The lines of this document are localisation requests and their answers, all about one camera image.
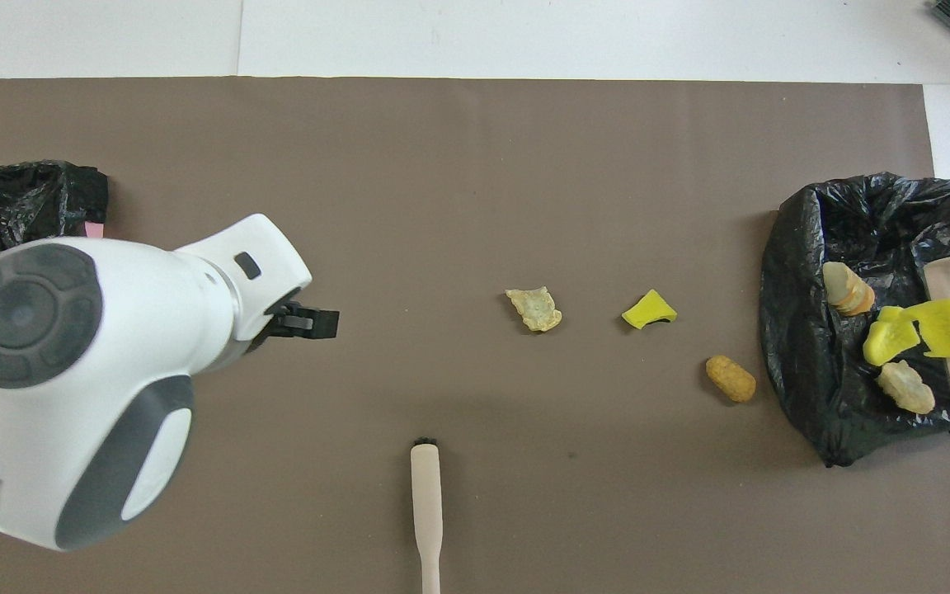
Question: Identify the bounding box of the black trash bag bin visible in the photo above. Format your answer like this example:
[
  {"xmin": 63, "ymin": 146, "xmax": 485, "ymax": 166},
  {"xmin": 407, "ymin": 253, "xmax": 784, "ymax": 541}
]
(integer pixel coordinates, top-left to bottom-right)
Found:
[{"xmin": 760, "ymin": 172, "xmax": 950, "ymax": 468}]

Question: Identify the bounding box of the beige brush with black bristles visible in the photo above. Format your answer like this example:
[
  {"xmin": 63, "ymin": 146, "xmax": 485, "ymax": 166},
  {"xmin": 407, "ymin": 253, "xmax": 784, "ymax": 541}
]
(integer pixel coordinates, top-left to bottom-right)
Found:
[{"xmin": 410, "ymin": 437, "xmax": 443, "ymax": 594}]

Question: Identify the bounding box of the brown table mat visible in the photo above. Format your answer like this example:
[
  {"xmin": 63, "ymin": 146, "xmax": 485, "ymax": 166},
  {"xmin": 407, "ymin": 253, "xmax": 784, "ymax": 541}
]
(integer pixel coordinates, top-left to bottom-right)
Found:
[{"xmin": 0, "ymin": 77, "xmax": 950, "ymax": 594}]

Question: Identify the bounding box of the brown bread nugget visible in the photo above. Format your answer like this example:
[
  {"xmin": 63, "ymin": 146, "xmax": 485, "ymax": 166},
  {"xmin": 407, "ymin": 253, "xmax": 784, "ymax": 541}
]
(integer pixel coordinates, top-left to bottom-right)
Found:
[{"xmin": 706, "ymin": 355, "xmax": 757, "ymax": 403}]

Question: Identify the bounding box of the pale beige lump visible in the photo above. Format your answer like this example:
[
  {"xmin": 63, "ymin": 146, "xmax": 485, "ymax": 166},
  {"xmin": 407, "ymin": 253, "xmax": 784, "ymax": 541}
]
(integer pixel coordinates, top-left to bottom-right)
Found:
[
  {"xmin": 877, "ymin": 360, "xmax": 936, "ymax": 415},
  {"xmin": 821, "ymin": 261, "xmax": 876, "ymax": 317},
  {"xmin": 506, "ymin": 286, "xmax": 563, "ymax": 332}
]

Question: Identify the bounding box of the black trash bag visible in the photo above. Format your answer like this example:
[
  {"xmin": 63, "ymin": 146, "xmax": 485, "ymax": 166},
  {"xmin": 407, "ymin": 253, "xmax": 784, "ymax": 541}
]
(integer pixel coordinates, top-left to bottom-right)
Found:
[{"xmin": 0, "ymin": 160, "xmax": 109, "ymax": 294}]

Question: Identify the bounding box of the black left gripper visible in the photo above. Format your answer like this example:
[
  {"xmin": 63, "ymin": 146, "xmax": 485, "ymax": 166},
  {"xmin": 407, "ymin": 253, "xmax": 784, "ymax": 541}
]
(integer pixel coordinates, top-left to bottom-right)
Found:
[{"xmin": 259, "ymin": 299, "xmax": 341, "ymax": 341}]

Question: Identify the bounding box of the yellow sponge piece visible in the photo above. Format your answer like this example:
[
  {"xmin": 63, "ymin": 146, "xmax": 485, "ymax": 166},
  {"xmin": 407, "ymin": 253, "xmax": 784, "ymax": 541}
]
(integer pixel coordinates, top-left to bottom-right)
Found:
[
  {"xmin": 622, "ymin": 289, "xmax": 679, "ymax": 331},
  {"xmin": 904, "ymin": 299, "xmax": 950, "ymax": 359},
  {"xmin": 863, "ymin": 307, "xmax": 921, "ymax": 367}
]

